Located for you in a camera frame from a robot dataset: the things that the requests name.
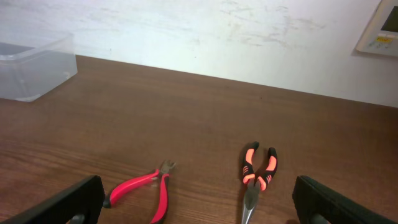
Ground white wall control panel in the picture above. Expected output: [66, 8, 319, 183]
[356, 0, 397, 57]

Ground clear plastic container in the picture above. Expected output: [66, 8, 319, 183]
[1, 29, 78, 102]

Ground red handled small cutters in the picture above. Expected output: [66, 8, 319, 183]
[103, 160, 176, 224]

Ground orange black long-nose pliers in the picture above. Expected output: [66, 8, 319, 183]
[241, 141, 278, 224]

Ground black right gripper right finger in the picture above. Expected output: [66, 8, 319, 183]
[292, 175, 397, 224]

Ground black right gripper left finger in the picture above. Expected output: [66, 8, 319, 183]
[2, 175, 105, 224]

